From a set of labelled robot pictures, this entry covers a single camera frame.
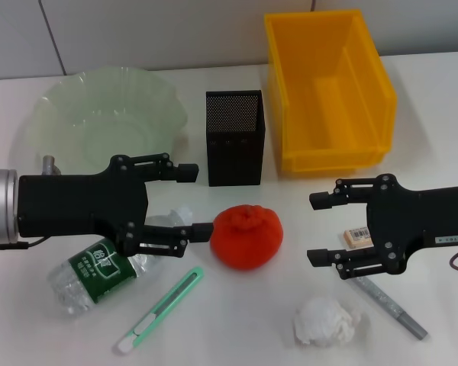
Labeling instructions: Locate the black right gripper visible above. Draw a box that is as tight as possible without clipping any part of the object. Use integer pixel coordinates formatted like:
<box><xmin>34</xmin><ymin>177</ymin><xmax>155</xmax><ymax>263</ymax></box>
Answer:
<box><xmin>306</xmin><ymin>173</ymin><xmax>458</xmax><ymax>282</ymax></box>

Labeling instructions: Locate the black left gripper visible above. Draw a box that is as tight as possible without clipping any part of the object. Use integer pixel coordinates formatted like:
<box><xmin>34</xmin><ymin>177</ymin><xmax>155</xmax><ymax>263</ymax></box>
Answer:
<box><xmin>17</xmin><ymin>152</ymin><xmax>214</xmax><ymax>261</ymax></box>

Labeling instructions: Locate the clear bottle with green label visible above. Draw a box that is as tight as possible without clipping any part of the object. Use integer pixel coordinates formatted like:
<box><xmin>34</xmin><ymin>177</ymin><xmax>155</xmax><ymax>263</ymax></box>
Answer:
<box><xmin>47</xmin><ymin>207</ymin><xmax>195</xmax><ymax>316</ymax></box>

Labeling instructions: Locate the white paper ball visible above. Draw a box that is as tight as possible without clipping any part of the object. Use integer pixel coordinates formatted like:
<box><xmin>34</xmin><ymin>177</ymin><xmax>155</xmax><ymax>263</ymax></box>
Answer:
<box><xmin>292</xmin><ymin>297</ymin><xmax>371</xmax><ymax>348</ymax></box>

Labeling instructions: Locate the beige eraser with barcode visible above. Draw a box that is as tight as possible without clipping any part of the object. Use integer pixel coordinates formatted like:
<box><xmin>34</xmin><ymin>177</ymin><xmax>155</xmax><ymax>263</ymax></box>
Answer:
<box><xmin>343</xmin><ymin>225</ymin><xmax>376</xmax><ymax>252</ymax></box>

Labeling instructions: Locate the grey pen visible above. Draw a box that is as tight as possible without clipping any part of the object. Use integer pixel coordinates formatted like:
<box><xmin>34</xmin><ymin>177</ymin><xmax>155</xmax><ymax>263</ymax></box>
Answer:
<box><xmin>343</xmin><ymin>272</ymin><xmax>429</xmax><ymax>340</ymax></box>

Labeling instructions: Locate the black mesh pen holder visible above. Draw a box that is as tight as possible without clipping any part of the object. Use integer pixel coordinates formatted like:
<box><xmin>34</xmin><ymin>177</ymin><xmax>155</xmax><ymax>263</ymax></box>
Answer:
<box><xmin>205</xmin><ymin>89</ymin><xmax>267</xmax><ymax>188</ymax></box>

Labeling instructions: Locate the mint green utility knife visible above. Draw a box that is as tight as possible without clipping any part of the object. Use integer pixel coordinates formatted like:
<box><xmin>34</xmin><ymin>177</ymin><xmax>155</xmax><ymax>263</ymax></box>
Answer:
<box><xmin>117</xmin><ymin>266</ymin><xmax>205</xmax><ymax>355</ymax></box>

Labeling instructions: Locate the pale green glass fruit plate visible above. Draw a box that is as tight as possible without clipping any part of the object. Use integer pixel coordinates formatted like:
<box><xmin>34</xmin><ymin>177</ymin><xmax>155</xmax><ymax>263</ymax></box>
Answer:
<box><xmin>24</xmin><ymin>65</ymin><xmax>188</xmax><ymax>180</ymax></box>

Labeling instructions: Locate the silver left gripper connector stub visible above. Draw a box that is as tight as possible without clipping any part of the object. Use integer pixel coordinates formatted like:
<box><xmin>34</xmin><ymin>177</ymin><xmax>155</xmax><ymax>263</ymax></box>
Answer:
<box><xmin>41</xmin><ymin>154</ymin><xmax>63</xmax><ymax>176</ymax></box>

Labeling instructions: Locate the yellow plastic bin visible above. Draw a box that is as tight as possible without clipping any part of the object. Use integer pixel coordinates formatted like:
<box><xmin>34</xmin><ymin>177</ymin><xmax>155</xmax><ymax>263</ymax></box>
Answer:
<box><xmin>263</xmin><ymin>8</ymin><xmax>398</xmax><ymax>177</ymax></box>

